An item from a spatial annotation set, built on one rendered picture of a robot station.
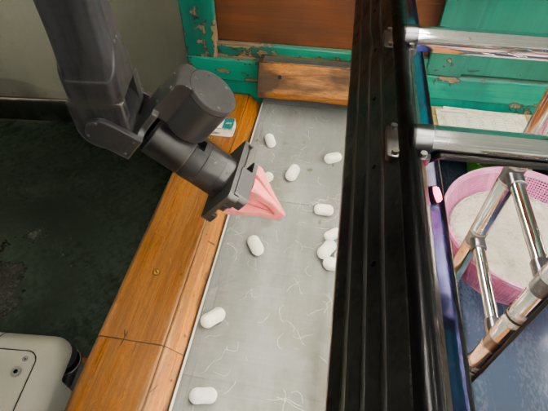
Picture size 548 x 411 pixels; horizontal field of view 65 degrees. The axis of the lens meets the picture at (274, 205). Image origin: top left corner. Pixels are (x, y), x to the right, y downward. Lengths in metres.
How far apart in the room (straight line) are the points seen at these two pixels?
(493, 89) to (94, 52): 0.76
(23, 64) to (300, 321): 1.91
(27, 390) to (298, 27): 1.00
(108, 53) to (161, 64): 1.56
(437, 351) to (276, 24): 0.77
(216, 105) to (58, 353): 0.91
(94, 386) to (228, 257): 0.26
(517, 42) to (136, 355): 0.54
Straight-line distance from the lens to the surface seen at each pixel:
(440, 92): 0.96
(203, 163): 0.52
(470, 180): 0.85
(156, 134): 0.51
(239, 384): 0.60
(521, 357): 0.77
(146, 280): 0.66
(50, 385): 1.23
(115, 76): 0.46
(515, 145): 0.33
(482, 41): 0.45
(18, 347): 1.28
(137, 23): 1.95
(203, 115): 0.46
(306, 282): 0.66
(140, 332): 0.62
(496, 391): 0.73
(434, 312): 0.23
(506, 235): 0.83
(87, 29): 0.44
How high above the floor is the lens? 1.30
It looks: 48 degrees down
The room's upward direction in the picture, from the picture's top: straight up
